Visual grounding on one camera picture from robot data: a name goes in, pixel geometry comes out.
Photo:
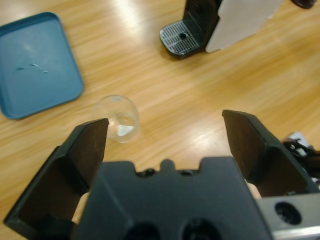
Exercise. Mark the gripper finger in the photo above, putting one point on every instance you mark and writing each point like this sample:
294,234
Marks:
62,175
262,162

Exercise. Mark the clear glass cup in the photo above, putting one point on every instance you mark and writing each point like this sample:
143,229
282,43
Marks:
125,117

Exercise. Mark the white capsule coffee machine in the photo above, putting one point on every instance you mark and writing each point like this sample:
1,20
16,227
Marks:
225,25

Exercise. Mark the teal rectangular tray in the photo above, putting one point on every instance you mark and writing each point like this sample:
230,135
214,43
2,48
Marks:
37,65

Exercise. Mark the black capsule holder with rods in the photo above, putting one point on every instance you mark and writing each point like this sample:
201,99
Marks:
303,3

